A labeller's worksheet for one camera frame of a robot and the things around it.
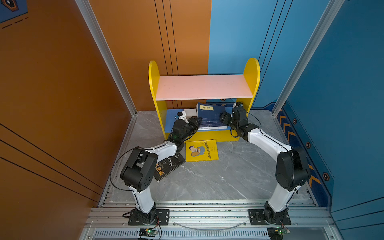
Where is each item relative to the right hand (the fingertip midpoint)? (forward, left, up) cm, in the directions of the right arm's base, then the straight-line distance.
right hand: (222, 116), depth 92 cm
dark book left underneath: (-23, +34, -18) cm, 45 cm away
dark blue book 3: (+1, +7, +1) cm, 7 cm away
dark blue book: (-7, +7, -3) cm, 10 cm away
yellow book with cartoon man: (-14, +13, -18) cm, 26 cm away
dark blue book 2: (-7, +7, 0) cm, 10 cm away
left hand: (-5, +12, +5) cm, 13 cm away
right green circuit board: (-57, -22, -22) cm, 65 cm away
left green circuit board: (-57, +40, -21) cm, 72 cm away
